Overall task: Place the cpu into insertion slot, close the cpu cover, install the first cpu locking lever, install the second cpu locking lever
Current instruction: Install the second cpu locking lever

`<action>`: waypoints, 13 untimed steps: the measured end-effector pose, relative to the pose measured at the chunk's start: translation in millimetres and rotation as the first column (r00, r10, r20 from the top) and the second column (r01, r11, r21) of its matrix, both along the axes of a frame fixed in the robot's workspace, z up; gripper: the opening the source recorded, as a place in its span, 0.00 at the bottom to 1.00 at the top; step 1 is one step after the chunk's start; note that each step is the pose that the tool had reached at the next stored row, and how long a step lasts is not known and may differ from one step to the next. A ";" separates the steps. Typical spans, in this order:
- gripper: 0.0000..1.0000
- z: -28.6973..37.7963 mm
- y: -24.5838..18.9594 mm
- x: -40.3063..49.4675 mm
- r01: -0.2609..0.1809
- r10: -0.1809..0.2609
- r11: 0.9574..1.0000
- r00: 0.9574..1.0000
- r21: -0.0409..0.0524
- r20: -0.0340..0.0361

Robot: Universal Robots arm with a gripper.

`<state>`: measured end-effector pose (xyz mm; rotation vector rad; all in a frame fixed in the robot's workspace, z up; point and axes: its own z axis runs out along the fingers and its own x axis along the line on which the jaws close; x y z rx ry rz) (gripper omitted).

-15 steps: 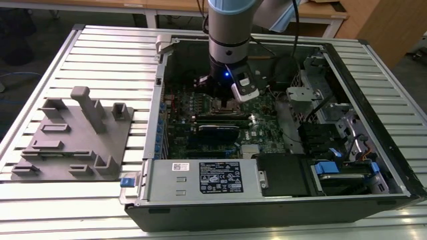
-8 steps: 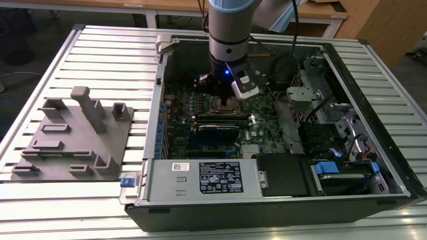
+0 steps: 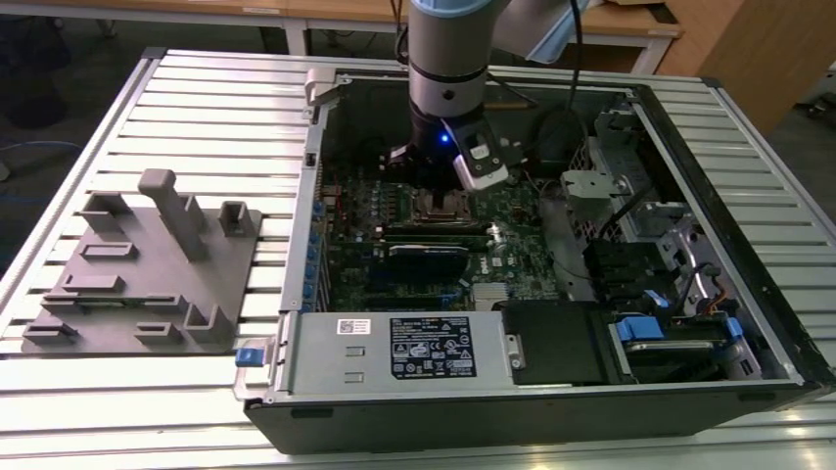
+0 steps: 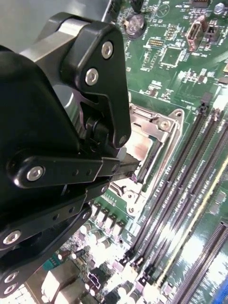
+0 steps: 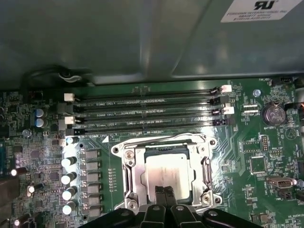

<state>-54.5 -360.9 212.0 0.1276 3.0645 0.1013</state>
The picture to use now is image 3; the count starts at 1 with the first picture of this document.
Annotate silver CPU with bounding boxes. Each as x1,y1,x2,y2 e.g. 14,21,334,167
422,190,464,217

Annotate metal socket cover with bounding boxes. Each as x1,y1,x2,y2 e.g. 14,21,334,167
410,188,473,225

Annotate CPU socket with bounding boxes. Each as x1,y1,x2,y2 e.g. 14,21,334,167
405,181,477,227

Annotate black expansion slot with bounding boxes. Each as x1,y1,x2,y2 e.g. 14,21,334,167
361,292,458,311

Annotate green RAM stick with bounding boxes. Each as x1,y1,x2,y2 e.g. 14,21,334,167
382,232,492,248

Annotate black graphics card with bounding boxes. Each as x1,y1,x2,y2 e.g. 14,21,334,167
384,243,473,290

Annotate green motherboard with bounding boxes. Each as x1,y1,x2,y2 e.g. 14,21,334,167
318,161,569,312

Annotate grey case latch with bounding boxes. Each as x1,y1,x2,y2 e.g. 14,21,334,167
304,68,342,107

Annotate silver perforated drive cage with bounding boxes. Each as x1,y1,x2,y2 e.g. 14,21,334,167
558,110,661,236

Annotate silver finned heatsink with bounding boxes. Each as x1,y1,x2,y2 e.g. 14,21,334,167
470,282,510,310

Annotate silver power supply unit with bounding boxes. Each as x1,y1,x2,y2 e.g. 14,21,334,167
286,310,508,396

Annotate black PC case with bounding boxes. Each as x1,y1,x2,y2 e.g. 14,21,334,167
230,68,836,456

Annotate black hard disk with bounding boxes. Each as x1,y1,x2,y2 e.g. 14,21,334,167
618,340,720,384

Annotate wooden cabinet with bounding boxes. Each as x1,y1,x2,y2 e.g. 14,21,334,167
672,0,836,136

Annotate grey parts rack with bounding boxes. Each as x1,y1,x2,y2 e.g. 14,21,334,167
18,168,264,354

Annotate office chair base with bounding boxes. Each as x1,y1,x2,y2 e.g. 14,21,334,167
793,63,836,121

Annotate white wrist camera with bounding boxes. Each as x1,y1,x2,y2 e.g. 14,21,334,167
450,141,510,191

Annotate black plastic drive bracket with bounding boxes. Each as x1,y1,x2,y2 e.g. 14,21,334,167
582,240,669,306

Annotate wooden desk white frame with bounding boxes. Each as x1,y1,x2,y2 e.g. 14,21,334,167
302,0,684,74
0,0,308,56

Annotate blue disk carrier handle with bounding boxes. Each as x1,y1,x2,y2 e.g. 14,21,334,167
610,315,665,344

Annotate orange black wire bundle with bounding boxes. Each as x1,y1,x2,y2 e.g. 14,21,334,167
692,261,730,317

